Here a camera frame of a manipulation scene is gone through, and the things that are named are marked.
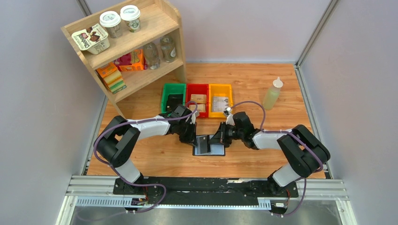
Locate black card holder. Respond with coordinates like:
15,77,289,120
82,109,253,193
192,135,225,157

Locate silver patterned cards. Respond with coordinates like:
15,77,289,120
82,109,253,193
212,96,230,113

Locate chocolate pudding tub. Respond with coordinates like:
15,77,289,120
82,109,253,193
71,23,110,55

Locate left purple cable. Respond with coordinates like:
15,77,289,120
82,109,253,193
93,101,199,214

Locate left white lidded cup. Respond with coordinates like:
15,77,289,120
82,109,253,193
99,11,123,38

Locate purple cable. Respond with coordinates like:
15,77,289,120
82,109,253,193
93,101,199,214
227,101,325,218

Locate green squeeze bottle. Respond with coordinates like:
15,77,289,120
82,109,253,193
262,77,283,110

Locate clear glass jar right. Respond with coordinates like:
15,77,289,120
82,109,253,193
160,35,176,62

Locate orange snack box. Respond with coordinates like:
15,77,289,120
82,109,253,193
113,49,147,72

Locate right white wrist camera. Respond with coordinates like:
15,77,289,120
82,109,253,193
223,107,235,126

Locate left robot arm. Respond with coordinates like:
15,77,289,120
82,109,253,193
93,104,199,184

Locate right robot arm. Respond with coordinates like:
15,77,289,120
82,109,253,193
207,112,330,191

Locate green yellow sponge pack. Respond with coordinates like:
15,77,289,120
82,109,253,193
103,70,127,94

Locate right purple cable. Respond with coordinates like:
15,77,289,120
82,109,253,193
227,101,325,218

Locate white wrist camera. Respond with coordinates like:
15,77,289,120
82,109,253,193
223,107,235,126
191,111,199,124

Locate black VIP credit card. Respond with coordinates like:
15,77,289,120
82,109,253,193
197,135,211,155

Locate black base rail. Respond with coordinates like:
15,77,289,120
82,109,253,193
113,176,299,198

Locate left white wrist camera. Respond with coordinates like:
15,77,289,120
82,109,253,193
191,111,199,124

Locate right white lidded cup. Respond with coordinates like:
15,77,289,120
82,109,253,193
120,5,141,33

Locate black credit cards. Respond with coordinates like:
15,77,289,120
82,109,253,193
166,94,184,110

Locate green plastic bin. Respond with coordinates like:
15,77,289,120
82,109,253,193
161,83,186,113

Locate yellow plastic bin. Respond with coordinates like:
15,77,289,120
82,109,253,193
208,83,233,118

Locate red plastic bin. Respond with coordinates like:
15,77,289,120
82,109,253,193
185,83,209,118

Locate white lidded cup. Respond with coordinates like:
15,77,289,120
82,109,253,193
120,5,141,33
99,11,123,38

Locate wooden shelf unit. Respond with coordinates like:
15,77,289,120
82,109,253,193
61,0,187,115

